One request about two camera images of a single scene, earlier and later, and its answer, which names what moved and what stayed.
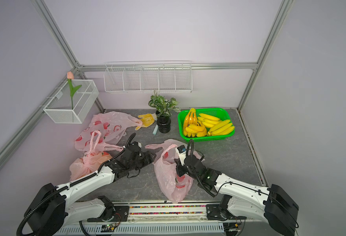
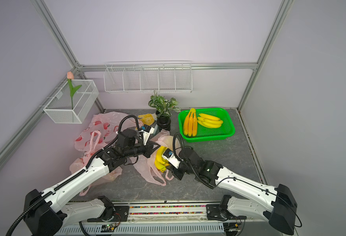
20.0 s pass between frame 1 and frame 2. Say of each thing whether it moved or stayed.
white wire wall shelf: stayed
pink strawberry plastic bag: stayed
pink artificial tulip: stayed
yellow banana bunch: moved
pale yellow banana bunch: stayed
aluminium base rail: stayed
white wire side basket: stayed
